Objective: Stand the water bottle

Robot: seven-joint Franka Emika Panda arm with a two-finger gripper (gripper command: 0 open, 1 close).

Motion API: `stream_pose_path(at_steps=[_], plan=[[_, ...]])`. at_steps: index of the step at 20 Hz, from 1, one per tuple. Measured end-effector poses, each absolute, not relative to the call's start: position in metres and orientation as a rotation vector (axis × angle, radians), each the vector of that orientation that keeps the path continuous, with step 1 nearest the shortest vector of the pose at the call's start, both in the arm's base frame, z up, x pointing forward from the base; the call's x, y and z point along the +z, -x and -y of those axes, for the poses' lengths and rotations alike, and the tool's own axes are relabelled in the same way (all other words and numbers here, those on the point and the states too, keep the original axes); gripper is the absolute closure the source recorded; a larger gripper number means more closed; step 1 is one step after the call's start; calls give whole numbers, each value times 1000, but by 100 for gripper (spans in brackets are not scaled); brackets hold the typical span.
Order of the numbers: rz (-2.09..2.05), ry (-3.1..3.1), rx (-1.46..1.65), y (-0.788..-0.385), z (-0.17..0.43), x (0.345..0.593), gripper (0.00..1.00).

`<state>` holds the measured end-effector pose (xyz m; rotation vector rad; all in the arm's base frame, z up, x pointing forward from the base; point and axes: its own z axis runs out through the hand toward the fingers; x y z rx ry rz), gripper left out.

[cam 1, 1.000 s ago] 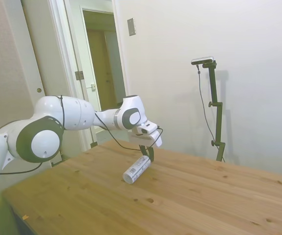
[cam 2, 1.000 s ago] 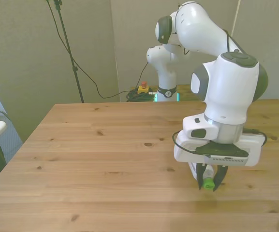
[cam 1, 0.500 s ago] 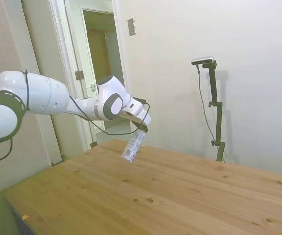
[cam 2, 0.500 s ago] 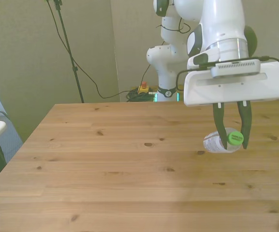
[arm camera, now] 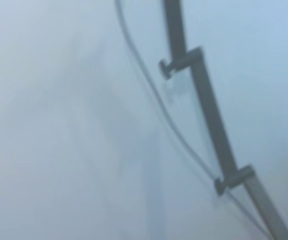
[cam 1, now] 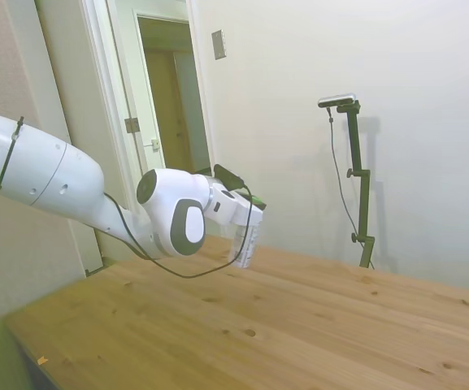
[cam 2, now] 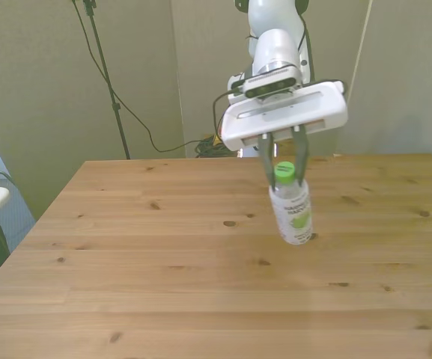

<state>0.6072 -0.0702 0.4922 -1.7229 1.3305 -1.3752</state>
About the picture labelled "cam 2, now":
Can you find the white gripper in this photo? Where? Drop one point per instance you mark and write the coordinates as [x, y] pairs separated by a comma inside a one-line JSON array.
[[286, 116]]

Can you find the water bottle with green cap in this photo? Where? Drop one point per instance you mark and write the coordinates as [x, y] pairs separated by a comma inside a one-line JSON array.
[[294, 211]]

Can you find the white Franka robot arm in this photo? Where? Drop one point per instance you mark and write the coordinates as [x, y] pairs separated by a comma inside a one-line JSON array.
[[275, 41]]

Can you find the black tripod stand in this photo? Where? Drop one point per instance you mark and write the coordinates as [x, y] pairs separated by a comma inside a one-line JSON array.
[[105, 75]]

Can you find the yellow emergency stop button box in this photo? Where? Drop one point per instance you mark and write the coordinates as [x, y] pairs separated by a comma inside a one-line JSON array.
[[217, 140]]

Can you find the white slanted pole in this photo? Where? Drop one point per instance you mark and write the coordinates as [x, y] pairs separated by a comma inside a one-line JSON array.
[[358, 67]]

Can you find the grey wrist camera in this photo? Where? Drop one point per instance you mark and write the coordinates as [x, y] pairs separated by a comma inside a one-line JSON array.
[[272, 84]]

